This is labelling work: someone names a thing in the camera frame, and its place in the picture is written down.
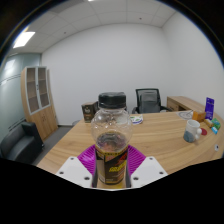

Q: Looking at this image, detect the round white patterned paper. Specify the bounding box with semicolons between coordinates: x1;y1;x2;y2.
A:
177;110;194;120

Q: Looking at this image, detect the wooden glass-door cabinet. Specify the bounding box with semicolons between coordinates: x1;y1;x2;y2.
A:
20;65;59;141

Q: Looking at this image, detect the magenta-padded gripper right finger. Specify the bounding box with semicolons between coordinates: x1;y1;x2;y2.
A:
126;144;169;189

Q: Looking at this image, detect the black leather sofa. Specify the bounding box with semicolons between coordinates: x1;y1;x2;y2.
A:
0;121;45;164

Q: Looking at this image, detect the white mug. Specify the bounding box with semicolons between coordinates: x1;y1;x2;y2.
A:
182;119;203;144

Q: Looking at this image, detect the grey mesh-back office chair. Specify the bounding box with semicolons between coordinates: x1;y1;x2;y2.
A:
132;87;173;115

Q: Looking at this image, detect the wooden side desk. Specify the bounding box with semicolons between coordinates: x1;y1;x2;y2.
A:
166;95;207;113

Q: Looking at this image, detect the small yellow white-labelled box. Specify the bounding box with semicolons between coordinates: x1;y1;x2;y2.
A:
203;118;214;129

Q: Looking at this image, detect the purple standing pouch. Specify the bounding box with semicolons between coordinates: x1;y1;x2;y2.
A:
204;96;216;121

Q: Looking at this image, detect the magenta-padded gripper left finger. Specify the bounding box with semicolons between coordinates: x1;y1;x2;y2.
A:
55;144;98;189

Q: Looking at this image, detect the clear bottle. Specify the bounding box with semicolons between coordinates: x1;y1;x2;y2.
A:
90;91;134;190

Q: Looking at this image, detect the white green purple leaflet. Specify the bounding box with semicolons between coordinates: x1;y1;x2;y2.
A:
129;114;144;125

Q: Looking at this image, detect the small dark brown box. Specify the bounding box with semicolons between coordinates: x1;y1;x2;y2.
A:
81;101;98;124

